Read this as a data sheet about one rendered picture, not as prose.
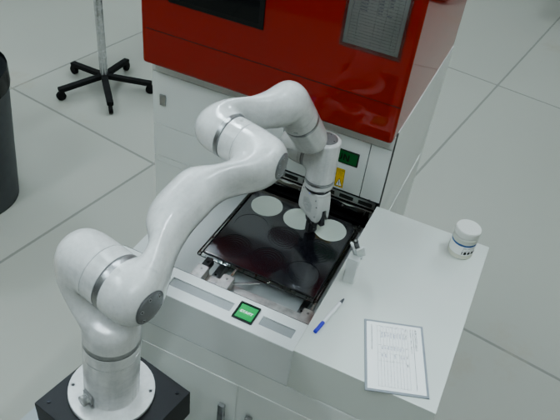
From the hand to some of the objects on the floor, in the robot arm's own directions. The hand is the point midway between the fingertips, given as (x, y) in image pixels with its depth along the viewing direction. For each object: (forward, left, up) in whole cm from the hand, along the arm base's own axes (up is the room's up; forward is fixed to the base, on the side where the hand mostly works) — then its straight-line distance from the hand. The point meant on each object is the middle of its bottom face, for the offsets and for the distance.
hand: (311, 225), depth 192 cm
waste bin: (-27, +186, -101) cm, 213 cm away
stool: (+85, +237, -97) cm, 270 cm away
